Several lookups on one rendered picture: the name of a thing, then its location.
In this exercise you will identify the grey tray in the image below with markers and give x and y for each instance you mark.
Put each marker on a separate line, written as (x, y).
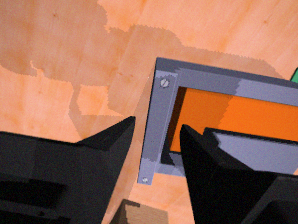
(256, 151)

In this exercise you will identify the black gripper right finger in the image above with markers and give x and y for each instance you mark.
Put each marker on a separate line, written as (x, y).
(222, 189)

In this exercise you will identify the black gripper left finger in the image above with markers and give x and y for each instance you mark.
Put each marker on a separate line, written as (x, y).
(90, 166)

